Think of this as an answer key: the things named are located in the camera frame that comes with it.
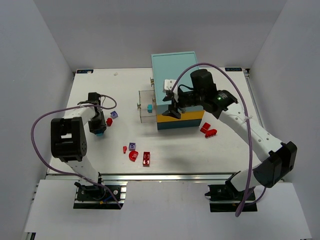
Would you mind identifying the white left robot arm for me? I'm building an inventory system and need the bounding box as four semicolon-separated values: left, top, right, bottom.
50;92;107;183

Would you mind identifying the red transparent rectangular lego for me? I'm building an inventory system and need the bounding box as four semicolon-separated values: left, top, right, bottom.
142;151;151;167

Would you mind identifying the red sloped lego right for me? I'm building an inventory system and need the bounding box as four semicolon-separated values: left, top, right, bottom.
200;122;211;134

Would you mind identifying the blue label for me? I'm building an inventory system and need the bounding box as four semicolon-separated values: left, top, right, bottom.
224;67;243;72
76;69;94;74

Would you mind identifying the transparent drawer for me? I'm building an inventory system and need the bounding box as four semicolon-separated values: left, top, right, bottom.
137;90;157;124

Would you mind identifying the blue label right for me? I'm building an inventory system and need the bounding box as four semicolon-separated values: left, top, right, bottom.
224;67;243;72

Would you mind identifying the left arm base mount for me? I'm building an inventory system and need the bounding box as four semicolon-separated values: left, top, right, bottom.
73;180;127;210

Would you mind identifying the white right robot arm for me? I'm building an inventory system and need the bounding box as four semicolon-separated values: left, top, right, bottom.
163;69;298;195

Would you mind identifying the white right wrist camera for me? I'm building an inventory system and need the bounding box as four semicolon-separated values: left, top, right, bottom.
162;79;178;96

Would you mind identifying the red curved lego right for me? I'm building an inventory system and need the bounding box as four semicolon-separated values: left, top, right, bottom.
204;128;218;138

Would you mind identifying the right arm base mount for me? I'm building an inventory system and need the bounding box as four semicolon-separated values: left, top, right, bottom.
204;184;258;213

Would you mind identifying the small red wedge lego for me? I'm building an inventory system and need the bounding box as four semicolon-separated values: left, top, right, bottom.
122;146;127;154

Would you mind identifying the red stud lego left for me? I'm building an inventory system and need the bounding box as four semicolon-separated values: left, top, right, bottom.
106;117;113;127

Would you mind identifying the stacked teal yellow drawer cabinet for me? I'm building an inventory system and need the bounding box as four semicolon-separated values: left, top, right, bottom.
149;51;208;132

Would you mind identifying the blue label left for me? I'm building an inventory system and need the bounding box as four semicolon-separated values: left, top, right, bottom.
76;69;94;74

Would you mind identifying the purple square lego lower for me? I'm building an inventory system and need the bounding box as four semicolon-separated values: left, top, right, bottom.
128;142;136;151

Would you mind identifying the red half-round lego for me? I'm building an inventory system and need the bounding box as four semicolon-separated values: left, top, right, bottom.
128;150;139;162

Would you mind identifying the purple square lego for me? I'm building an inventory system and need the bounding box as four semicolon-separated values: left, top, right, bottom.
110;111;118;119
128;142;136;151

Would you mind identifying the small cyan lego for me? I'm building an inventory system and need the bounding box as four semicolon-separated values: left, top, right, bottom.
147;104;153;114

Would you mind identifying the purple square lego upper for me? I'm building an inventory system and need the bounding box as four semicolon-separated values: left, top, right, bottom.
110;111;118;119

